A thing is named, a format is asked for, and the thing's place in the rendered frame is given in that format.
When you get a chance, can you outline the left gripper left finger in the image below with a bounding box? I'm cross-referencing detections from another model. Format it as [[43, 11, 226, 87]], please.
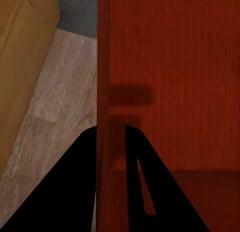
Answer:
[[0, 126, 97, 232]]

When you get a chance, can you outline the storage box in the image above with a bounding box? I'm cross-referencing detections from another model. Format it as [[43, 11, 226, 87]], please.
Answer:
[[96, 0, 240, 232]]

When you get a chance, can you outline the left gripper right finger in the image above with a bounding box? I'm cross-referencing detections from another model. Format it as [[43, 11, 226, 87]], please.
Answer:
[[125, 125, 210, 232]]

